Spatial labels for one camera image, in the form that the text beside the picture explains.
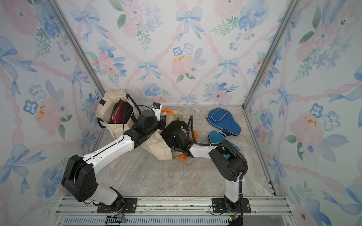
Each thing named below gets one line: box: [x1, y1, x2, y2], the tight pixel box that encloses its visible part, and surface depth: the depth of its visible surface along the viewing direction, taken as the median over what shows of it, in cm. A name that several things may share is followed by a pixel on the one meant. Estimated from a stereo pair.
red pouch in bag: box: [109, 98, 133, 124], surface depth 94 cm
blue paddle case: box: [206, 108, 242, 137], surface depth 108 cm
